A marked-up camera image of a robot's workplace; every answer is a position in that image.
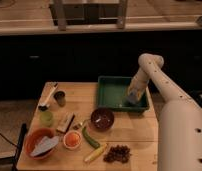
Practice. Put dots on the orange bowl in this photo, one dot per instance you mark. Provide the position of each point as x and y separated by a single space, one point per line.
34 138

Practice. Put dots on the yellow corn cob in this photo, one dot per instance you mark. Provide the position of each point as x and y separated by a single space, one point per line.
96 153

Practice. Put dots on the small white orange cup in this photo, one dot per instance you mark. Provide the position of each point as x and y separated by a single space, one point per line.
72 140

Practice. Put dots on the grey cloth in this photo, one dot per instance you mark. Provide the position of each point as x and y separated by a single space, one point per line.
44 145

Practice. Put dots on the wooden block eraser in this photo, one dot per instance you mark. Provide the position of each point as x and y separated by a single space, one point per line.
65 122

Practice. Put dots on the green plastic tray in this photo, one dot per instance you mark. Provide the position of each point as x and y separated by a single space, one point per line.
112 94

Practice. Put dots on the green cucumber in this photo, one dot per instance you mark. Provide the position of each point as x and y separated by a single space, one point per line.
92 142

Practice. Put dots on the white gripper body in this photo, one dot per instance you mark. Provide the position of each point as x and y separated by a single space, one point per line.
138 83

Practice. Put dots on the green cup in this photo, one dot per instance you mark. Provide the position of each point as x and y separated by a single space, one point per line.
46 118

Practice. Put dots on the wooden stool frame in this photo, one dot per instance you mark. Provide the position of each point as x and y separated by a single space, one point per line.
88 12

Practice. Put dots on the dark metal cup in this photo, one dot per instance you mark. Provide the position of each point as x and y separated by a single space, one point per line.
59 96

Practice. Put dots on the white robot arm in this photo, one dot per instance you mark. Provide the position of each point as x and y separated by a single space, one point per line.
180 121

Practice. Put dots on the dark brown bowl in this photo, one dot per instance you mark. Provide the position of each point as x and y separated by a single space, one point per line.
102 119

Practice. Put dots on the brown dried grape bunch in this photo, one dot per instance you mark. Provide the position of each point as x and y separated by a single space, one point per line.
120 153

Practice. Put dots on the small metal spoon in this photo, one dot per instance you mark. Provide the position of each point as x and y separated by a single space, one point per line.
80 124

